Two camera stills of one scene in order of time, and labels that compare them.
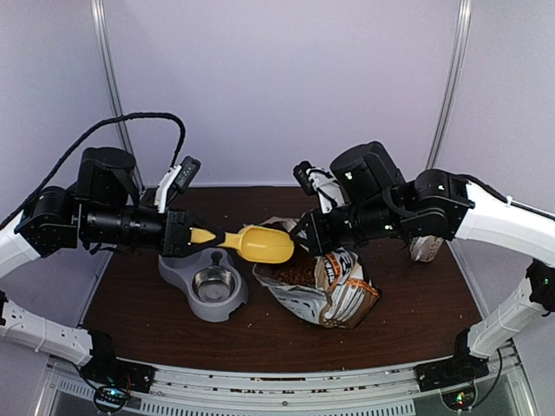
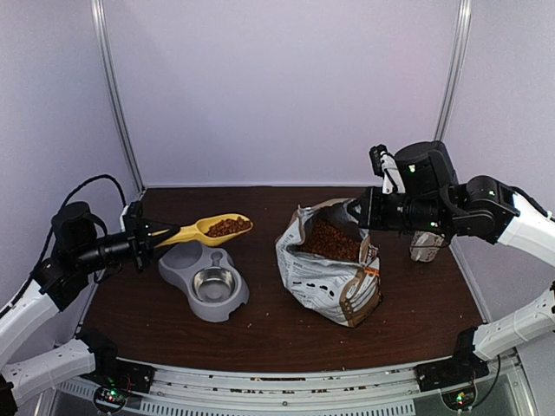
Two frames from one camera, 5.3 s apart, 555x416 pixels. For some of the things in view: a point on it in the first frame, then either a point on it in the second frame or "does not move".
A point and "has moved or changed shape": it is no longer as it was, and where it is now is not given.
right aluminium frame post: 453,81 does not move
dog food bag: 344,294 has moved or changed shape
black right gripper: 319,243 -> 371,219
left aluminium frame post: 113,92 does not move
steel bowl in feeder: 214,284 does not move
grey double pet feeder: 212,282 does not move
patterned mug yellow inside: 425,248 does not move
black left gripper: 176,242 -> 142,250
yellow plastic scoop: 253,243 has moved or changed shape
